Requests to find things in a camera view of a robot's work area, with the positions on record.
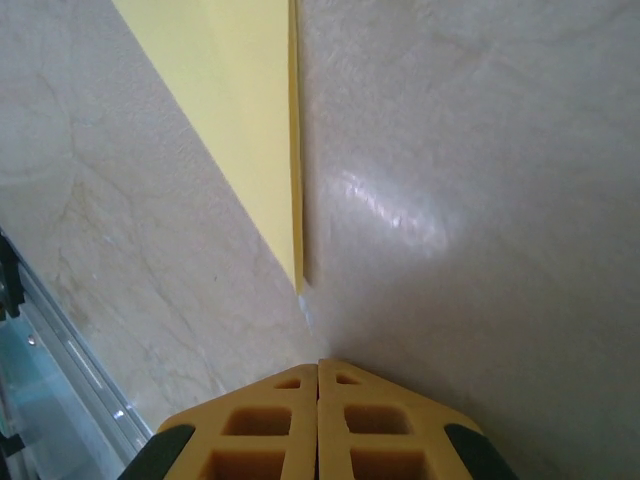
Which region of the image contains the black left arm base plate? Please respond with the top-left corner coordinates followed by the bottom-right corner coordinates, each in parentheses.
top-left (0, 233), bottom-right (27, 321)

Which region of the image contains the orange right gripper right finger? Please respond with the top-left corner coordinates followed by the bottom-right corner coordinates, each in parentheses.
top-left (317, 358), bottom-right (519, 480)

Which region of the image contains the wide aluminium mounting rail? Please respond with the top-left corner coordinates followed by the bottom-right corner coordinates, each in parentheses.
top-left (0, 224), bottom-right (154, 480)

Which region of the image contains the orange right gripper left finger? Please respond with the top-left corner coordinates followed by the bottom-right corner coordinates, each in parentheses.
top-left (117, 363), bottom-right (320, 480)

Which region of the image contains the yellow square paper sheet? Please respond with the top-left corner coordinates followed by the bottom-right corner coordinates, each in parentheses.
top-left (110, 0), bottom-right (307, 296)

